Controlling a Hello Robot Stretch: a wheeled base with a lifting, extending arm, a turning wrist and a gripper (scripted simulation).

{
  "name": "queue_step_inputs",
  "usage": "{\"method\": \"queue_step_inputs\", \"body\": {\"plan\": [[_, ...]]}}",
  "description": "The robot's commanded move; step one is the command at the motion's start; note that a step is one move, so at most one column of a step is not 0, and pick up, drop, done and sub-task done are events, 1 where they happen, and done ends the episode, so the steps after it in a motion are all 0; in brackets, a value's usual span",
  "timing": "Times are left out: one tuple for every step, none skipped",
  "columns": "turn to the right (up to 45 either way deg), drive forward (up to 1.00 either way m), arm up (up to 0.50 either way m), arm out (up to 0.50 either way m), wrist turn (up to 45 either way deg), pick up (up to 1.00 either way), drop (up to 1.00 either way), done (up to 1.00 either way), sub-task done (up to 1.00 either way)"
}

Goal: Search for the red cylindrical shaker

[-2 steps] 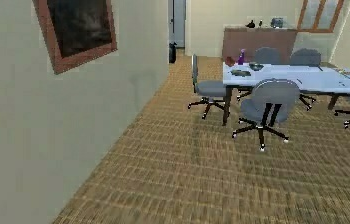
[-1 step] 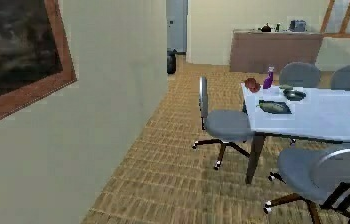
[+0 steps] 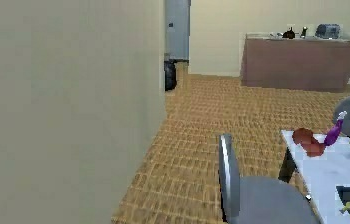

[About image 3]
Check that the black bin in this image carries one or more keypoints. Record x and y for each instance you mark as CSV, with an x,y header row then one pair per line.
x,y
170,75

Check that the grey room door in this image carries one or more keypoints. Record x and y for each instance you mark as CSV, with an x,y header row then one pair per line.
x,y
177,30

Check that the brown kitchen counter cabinet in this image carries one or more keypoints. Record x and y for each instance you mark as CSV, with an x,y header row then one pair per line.
x,y
296,63

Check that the red-brown round object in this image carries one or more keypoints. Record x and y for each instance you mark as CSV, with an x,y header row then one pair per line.
x,y
308,141

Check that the black kettle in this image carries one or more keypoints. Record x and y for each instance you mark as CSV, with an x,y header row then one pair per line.
x,y
289,33

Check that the dark small bottle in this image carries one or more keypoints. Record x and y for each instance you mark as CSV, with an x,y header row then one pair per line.
x,y
303,32

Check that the purple spray bottle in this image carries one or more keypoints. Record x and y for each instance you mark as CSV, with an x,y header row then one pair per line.
x,y
333,131

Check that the white table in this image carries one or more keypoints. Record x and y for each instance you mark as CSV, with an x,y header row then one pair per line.
x,y
329,170

